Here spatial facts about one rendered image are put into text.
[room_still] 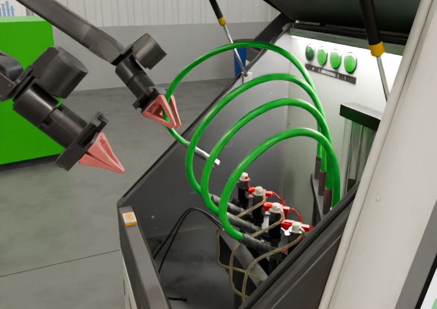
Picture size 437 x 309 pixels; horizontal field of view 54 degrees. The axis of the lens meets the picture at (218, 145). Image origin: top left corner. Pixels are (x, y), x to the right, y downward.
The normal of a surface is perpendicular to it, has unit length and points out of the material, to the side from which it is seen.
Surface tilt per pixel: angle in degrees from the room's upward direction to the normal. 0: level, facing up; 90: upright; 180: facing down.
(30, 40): 90
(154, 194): 90
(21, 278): 0
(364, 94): 90
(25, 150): 90
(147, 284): 0
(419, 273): 76
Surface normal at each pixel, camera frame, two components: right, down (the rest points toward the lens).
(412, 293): -0.91, -0.11
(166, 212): 0.34, 0.32
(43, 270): 0.00, -0.94
